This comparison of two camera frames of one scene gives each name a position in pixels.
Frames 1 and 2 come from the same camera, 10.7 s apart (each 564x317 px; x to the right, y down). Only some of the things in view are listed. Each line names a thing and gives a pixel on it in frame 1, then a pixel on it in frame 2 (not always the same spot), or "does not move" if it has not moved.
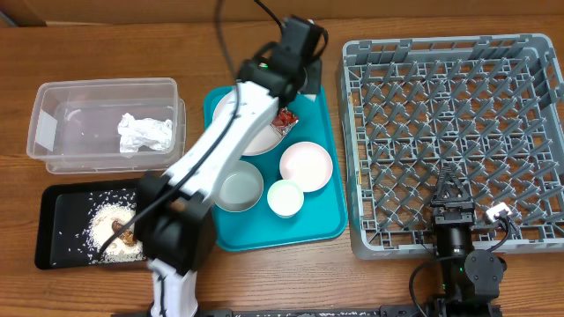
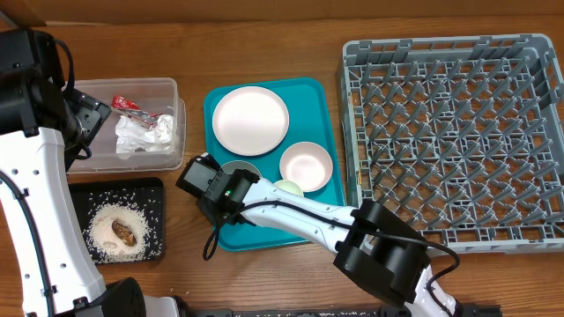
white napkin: [152, 134] does not move
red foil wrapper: [284, 121] → [134, 112]
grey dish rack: [489, 106] does not move
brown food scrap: [127, 237] does not move
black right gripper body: [463, 214] → [204, 203]
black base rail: [432, 310] does not move
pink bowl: [307, 163] does not move
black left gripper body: [309, 69] → [86, 114]
